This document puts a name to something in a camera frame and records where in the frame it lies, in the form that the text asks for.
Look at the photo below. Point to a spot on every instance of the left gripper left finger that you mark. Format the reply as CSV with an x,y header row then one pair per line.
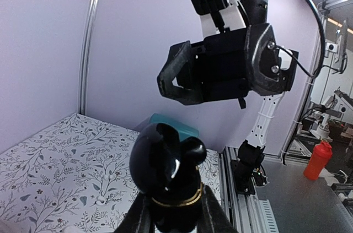
x,y
138,217

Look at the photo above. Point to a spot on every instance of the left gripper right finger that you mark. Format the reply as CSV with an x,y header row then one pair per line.
x,y
212,218

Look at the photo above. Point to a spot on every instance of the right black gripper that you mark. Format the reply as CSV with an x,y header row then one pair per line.
x,y
227,66

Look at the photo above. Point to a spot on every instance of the black charging case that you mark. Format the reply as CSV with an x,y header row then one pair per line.
x,y
165,170

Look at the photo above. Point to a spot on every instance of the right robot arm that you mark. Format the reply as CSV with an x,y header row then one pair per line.
x,y
257,11

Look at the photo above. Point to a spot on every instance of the white earbud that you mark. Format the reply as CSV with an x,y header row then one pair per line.
x,y
100,200

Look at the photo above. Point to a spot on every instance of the teal cylinder cup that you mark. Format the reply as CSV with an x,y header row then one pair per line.
x,y
184,131

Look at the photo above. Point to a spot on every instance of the floral patterned table mat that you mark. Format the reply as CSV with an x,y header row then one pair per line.
x,y
50,182

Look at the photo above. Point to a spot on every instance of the red plastic bottle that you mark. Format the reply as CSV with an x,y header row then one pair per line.
x,y
322,153

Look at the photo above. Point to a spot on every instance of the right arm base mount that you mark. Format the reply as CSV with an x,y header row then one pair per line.
x,y
249,158

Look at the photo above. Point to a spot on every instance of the right aluminium frame post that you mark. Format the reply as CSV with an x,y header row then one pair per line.
x,y
85,56

